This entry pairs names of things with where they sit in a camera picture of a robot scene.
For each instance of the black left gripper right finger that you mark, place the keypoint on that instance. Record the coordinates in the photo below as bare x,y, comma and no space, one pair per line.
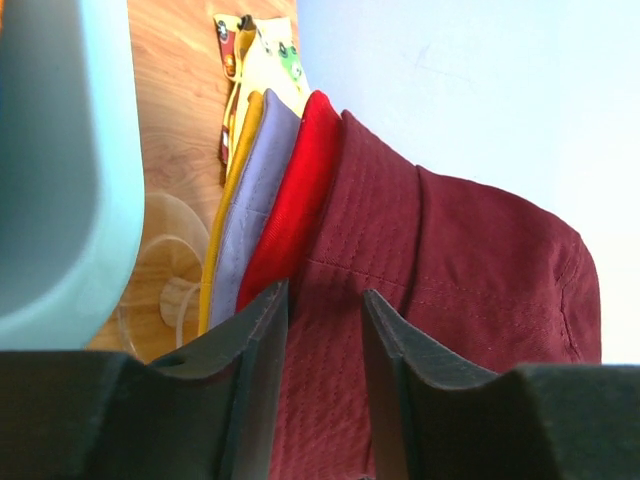
436,415

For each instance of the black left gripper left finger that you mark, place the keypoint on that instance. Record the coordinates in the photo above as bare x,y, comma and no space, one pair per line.
204,411

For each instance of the dark maroon bucket hat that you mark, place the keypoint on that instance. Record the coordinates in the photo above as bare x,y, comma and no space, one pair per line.
488,274

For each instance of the red bucket hat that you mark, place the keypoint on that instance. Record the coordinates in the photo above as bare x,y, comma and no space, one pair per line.
296,211

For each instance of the lavender bucket hat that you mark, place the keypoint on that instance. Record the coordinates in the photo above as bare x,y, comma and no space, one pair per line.
252,203

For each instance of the yellow bucket hat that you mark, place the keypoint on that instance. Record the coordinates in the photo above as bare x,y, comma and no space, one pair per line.
246,139

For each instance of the wooden hat stand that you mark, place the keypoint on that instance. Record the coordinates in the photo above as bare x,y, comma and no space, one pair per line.
158,311

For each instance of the light teal plastic bin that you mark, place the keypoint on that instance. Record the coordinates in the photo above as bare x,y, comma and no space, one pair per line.
72,183

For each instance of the yellow cartoon print cloth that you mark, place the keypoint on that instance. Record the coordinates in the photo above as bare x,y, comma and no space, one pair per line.
257,55

